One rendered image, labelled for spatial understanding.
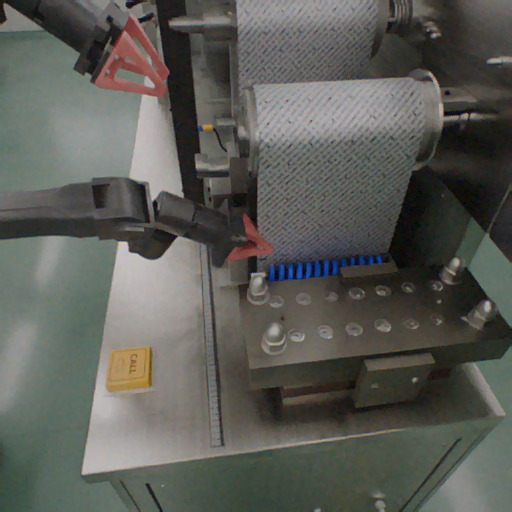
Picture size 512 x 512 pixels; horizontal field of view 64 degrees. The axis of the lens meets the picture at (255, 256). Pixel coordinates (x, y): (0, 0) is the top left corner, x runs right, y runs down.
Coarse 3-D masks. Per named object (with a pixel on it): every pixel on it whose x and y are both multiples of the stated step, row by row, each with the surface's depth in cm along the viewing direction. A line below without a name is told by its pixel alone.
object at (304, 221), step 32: (288, 192) 61; (320, 192) 62; (352, 192) 63; (384, 192) 64; (288, 224) 66; (320, 224) 66; (352, 224) 67; (384, 224) 68; (288, 256) 70; (320, 256) 71; (352, 256) 73; (384, 256) 74
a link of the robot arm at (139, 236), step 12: (144, 192) 59; (144, 204) 59; (144, 216) 58; (120, 228) 54; (132, 228) 54; (144, 228) 56; (120, 240) 56; (132, 240) 56; (144, 240) 58; (156, 240) 62; (168, 240) 64; (132, 252) 65; (144, 252) 65; (156, 252) 65
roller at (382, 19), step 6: (234, 0) 74; (378, 0) 68; (384, 0) 68; (378, 6) 68; (384, 6) 69; (378, 12) 69; (384, 12) 69; (378, 18) 69; (384, 18) 69; (378, 24) 70; (384, 24) 70; (378, 30) 70; (384, 30) 70; (378, 36) 71; (378, 42) 72; (372, 48) 73; (378, 48) 73; (372, 54) 75
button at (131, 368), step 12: (132, 348) 71; (144, 348) 71; (120, 360) 70; (132, 360) 70; (144, 360) 70; (108, 372) 68; (120, 372) 68; (132, 372) 68; (144, 372) 68; (108, 384) 66; (120, 384) 67; (132, 384) 67; (144, 384) 68
